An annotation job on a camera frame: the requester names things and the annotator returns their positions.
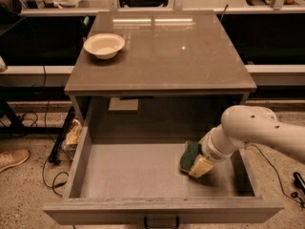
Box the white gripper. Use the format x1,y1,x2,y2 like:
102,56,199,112
188,131,232,178

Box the green yellow sponge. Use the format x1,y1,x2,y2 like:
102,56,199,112
179,140,202,173

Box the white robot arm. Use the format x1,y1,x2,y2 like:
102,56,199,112
187,105,305,178

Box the open grey top drawer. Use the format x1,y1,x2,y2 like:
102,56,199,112
44,124,283,225

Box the grey cabinet with counter top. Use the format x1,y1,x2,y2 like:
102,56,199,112
65,11,255,144

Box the black plug right floor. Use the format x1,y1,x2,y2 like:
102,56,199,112
293,172,305,195

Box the crumpled snack bag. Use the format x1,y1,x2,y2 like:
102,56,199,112
61,119,82,160

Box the black folded stand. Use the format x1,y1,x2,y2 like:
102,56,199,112
48,107,75,165

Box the white bowl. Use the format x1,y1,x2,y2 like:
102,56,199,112
84,33,125,59

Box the tan shoe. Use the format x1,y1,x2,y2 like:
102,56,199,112
0,149,31,172

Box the black drawer handle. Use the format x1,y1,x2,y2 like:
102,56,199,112
143,217,180,229

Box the black cable right floor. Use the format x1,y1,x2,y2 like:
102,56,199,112
243,143,305,208

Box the black cable floor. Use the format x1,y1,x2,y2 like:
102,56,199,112
243,143,305,208
41,156,70,198

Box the black cable left floor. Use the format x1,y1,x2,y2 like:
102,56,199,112
41,156,70,198

